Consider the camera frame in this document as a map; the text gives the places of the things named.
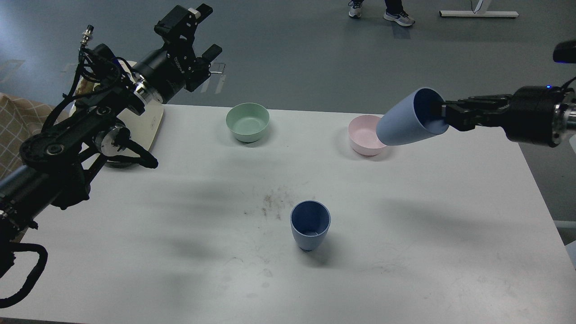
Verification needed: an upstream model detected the left grey sneaker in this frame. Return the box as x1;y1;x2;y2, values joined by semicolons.
348;0;364;20

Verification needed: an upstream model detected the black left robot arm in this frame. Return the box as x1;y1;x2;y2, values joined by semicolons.
1;4;222;254

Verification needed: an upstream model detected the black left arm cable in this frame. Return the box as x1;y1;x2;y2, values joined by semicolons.
0;243;49;309

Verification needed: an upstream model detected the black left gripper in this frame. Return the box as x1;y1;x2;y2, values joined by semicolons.
134;4;223;104

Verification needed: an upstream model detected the white stand base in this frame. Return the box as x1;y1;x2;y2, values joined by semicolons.
439;10;520;19

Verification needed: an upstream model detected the beige checkered cloth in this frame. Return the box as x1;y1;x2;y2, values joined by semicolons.
0;94;55;179

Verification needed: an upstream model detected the green bowl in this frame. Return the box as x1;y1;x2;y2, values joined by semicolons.
225;103;270;143

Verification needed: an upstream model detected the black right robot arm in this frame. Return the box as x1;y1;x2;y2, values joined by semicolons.
430;81;576;148

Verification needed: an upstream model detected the right grey sneaker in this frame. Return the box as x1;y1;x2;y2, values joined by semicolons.
383;12;416;27

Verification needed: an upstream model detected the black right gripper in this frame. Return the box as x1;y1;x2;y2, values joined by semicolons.
440;86;568;148

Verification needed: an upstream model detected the blue cup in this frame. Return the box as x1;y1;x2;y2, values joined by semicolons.
290;200;332;252
376;87;449;146

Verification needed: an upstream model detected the cream toaster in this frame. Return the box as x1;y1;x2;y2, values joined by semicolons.
70;61;165;169

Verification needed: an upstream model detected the pink bowl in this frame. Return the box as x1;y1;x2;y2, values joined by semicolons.
347;114;394;160

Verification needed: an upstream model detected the grey sneaker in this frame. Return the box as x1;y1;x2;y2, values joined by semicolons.
383;12;416;27
348;0;364;20

